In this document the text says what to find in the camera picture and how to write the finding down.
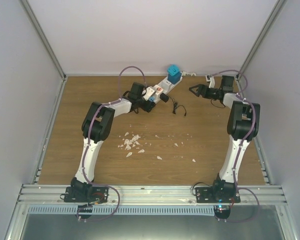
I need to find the aluminium front rail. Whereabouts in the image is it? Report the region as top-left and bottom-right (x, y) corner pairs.
(17, 184), (288, 206)

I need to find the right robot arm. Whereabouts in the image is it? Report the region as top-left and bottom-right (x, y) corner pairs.
(189, 75), (261, 203)

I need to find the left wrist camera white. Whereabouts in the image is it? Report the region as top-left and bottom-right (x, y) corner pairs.
(143, 86), (156, 102)

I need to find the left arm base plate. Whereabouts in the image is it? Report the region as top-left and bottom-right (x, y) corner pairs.
(60, 186), (109, 204)

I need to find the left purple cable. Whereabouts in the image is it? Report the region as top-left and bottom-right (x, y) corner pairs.
(75, 65), (149, 223)

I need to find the blue cube adapter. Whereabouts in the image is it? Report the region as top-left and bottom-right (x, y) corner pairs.
(167, 64), (182, 84)

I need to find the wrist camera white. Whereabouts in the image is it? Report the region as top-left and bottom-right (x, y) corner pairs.
(143, 86), (156, 102)
(205, 74), (215, 89)

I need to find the white power strip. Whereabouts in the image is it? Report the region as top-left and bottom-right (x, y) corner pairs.
(143, 76), (183, 104)

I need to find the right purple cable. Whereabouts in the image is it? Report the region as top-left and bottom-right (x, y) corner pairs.
(208, 68), (261, 223)

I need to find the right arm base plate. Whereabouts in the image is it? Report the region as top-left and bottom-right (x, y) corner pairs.
(194, 186), (241, 204)

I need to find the white cube adapter tiger sticker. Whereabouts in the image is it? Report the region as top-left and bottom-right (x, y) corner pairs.
(148, 84), (164, 102)

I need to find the black power adapter with cable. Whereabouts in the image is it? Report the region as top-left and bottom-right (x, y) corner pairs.
(159, 93), (187, 117)

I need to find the purple cable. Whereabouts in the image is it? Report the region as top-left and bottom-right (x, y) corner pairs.
(208, 68), (261, 223)
(75, 65), (149, 223)

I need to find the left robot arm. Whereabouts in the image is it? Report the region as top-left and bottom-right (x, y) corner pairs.
(65, 82), (156, 202)

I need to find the slotted cable duct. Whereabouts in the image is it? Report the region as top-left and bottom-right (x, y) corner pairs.
(28, 205), (215, 216)

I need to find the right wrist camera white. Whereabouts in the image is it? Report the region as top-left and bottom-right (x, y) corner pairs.
(205, 74), (215, 89)

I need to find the small white plug adapter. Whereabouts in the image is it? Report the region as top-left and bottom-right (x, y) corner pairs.
(162, 79), (172, 91)

